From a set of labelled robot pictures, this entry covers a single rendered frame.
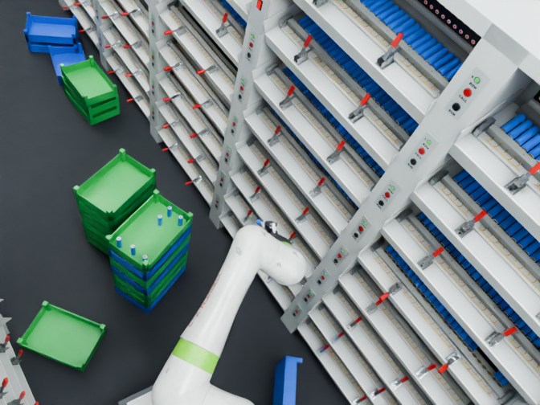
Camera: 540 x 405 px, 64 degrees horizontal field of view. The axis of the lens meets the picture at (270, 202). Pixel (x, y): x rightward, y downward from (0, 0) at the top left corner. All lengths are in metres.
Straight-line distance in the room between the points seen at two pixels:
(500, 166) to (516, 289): 0.31
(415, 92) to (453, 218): 0.34
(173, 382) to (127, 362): 1.08
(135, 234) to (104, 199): 0.28
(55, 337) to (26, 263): 0.41
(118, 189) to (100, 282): 0.50
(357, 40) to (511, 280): 0.72
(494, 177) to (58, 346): 1.89
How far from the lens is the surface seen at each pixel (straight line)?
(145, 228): 1.92
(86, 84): 2.94
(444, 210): 1.24
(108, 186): 2.14
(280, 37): 1.50
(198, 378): 1.15
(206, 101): 2.04
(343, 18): 1.29
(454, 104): 1.07
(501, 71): 1.01
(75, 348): 2.25
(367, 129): 1.30
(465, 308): 1.38
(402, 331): 1.70
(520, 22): 1.06
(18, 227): 2.57
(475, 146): 1.12
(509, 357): 1.40
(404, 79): 1.18
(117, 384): 2.20
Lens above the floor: 2.15
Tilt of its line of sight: 54 degrees down
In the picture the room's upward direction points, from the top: 22 degrees clockwise
